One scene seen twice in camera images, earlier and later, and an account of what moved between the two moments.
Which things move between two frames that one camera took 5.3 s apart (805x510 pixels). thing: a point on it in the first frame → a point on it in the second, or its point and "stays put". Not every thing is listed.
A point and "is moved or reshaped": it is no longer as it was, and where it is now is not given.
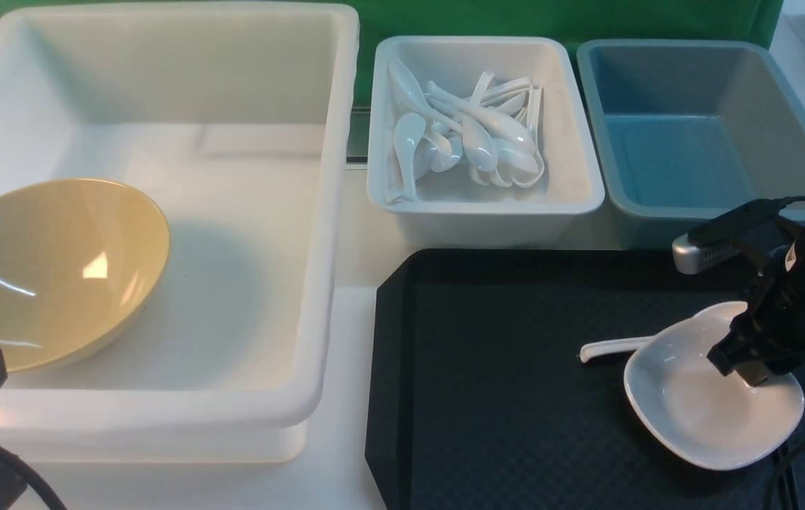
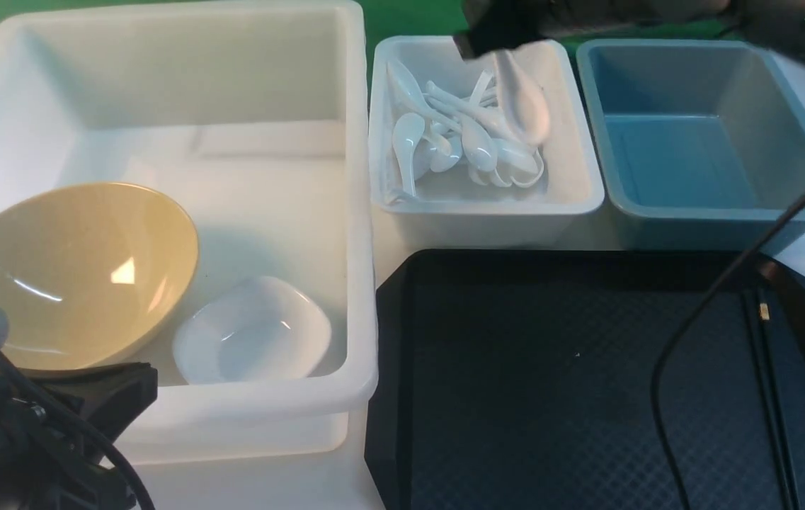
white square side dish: (692, 411) → (257, 331)
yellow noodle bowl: (51, 272) is moved or reshaped
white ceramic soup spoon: (591, 350) → (525, 95)
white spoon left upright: (408, 127) stays put
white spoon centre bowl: (479, 144) stays put
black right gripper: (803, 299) → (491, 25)
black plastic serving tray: (478, 397) stays put
